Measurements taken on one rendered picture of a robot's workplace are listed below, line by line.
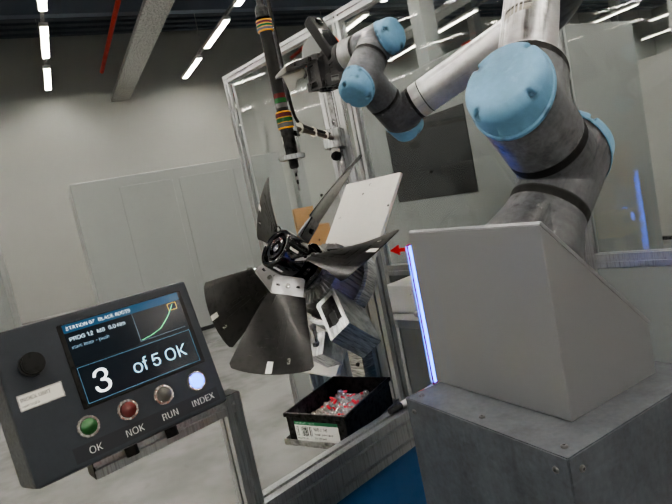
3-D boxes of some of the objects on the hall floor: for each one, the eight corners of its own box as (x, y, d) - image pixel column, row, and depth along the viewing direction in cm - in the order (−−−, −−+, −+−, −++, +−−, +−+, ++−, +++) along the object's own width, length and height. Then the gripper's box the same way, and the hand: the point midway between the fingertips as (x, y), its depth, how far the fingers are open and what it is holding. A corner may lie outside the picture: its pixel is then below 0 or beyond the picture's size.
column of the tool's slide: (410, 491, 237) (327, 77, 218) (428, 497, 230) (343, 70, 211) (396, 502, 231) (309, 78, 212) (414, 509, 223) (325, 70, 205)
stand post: (421, 551, 198) (359, 244, 186) (441, 560, 191) (378, 242, 179) (414, 559, 195) (350, 247, 183) (434, 568, 188) (369, 245, 176)
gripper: (327, 79, 120) (272, 104, 135) (372, 78, 129) (316, 101, 145) (319, 39, 119) (265, 69, 134) (365, 42, 129) (310, 69, 144)
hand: (291, 73), depth 139 cm, fingers open, 8 cm apart
